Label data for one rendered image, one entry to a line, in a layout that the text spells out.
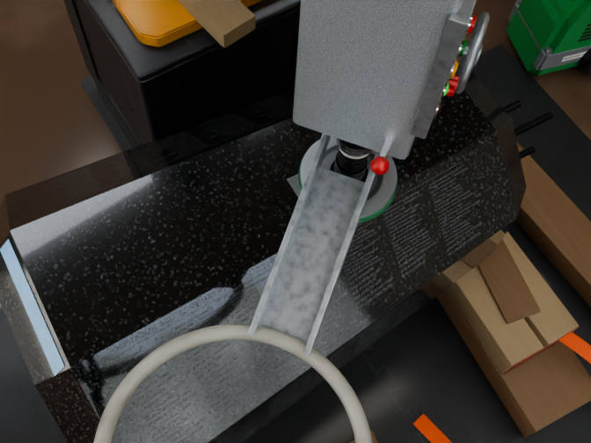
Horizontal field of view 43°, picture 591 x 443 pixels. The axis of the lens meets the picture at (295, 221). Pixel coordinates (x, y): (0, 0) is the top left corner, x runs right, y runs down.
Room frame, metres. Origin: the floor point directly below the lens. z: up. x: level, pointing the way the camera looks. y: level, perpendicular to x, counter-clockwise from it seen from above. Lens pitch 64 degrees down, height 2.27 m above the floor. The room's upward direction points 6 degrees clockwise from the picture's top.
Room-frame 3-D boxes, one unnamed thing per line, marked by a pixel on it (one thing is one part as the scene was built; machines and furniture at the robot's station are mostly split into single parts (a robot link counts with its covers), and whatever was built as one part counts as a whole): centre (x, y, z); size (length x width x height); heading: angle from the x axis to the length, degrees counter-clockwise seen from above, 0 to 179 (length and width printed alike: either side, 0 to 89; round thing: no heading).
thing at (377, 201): (0.81, -0.11, 0.84); 0.21 x 0.21 x 0.01
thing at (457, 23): (0.71, -0.20, 1.37); 0.08 x 0.03 x 0.28; 165
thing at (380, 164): (0.67, -0.14, 1.17); 0.08 x 0.03 x 0.03; 165
